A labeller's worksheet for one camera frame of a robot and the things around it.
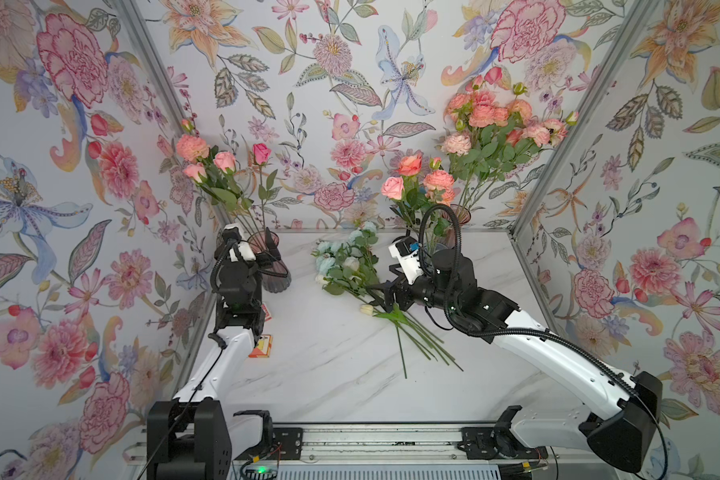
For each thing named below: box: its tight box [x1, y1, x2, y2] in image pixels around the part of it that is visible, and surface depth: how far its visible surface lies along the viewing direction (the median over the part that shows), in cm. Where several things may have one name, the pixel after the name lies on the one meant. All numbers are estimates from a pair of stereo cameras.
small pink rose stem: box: [211, 151, 251, 232], surface depth 82 cm
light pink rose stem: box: [184, 163, 252, 232], surface depth 82 cm
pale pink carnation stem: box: [441, 131, 472, 207], surface depth 80 cm
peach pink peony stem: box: [176, 134, 252, 232], surface depth 82 cm
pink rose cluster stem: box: [442, 76, 517, 207], surface depth 86 cm
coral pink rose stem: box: [398, 153, 423, 228], surface depth 81 cm
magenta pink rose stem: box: [252, 143, 282, 232], surface depth 84 cm
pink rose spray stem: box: [423, 157, 456, 240], surface depth 78 cm
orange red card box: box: [248, 334, 273, 358], surface depth 91 cm
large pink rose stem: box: [382, 176, 413, 229], surface depth 73 cm
